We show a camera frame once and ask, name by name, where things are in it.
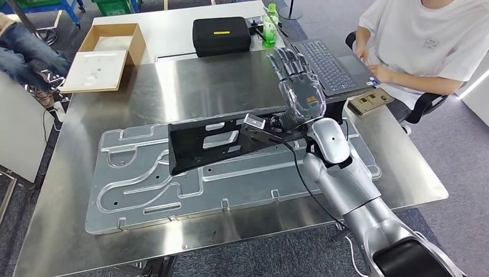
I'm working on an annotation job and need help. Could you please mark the black case with yellow label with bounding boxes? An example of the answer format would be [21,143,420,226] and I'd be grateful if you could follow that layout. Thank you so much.
[192,16,252,58]

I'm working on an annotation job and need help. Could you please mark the chrome chair base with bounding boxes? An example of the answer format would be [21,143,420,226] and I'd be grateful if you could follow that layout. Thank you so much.
[35,27,59,47]

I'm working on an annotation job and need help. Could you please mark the white cabinet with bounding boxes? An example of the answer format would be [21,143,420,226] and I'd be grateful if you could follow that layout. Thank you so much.
[0,72,59,184]

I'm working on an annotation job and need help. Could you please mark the black post with round base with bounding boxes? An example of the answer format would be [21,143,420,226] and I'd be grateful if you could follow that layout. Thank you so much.
[279,0,303,21]

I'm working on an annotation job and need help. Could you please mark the black robot left foot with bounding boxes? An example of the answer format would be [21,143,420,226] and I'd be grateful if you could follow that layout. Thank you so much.
[139,256,177,277]

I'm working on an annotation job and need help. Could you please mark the blue metal shelf rack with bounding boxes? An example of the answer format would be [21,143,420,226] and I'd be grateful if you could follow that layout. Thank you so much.
[0,0,85,28]

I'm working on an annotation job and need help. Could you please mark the grey laptop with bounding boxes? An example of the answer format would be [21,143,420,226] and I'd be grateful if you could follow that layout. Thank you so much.
[264,8,382,97]

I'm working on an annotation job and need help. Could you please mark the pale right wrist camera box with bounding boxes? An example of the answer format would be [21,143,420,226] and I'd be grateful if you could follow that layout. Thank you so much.
[244,113,266,131]

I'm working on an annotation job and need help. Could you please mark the white cable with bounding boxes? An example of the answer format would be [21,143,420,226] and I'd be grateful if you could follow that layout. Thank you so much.
[344,235,360,277]

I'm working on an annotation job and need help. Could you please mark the stainless steel workbench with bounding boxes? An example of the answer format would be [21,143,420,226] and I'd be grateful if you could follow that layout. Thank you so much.
[0,170,18,223]

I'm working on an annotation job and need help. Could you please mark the large grey metal tray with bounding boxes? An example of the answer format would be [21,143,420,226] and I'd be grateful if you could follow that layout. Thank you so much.
[84,114,383,236]

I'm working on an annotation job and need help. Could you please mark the brass power socket plate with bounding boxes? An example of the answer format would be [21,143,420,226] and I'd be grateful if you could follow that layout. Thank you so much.
[347,88,394,117]

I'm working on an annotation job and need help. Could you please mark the green plastic crate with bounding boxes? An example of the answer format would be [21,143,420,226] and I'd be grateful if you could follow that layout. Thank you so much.
[91,0,133,17]

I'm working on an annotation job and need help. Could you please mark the white power strip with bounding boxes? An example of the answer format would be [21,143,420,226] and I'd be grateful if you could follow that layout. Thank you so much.
[52,100,66,124]

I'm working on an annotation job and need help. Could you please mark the black plastic car part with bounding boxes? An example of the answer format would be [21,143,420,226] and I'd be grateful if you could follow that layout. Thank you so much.
[168,107,306,177]

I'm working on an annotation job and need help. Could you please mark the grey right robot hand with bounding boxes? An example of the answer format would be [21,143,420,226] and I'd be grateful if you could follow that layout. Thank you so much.
[266,47,328,132]

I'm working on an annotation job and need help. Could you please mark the green drink bottle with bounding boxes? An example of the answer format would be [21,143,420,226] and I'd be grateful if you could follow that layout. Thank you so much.
[262,3,279,48]

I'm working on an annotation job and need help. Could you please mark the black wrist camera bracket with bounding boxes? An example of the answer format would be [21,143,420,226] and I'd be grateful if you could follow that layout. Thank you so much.
[239,114,306,147]

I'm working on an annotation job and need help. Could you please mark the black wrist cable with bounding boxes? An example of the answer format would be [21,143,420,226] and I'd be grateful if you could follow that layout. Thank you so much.
[280,139,349,230]

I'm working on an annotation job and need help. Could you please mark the black office chair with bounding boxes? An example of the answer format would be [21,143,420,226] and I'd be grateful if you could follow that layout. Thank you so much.
[345,30,450,135]

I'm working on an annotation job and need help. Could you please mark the person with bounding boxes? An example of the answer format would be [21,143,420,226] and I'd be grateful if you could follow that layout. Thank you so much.
[353,0,489,124]
[0,13,72,110]

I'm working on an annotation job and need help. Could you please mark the person's left hand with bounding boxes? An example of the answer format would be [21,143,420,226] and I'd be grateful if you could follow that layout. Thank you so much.
[367,64,388,83]

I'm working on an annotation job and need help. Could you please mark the white table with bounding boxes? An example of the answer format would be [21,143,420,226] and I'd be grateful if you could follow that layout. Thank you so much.
[91,0,287,65]

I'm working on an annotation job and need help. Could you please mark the person's right hand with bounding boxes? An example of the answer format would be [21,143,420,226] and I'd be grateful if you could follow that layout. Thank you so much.
[355,45,370,65]

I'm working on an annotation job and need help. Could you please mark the small black device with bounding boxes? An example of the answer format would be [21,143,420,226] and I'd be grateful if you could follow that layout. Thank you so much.
[247,18,266,42]

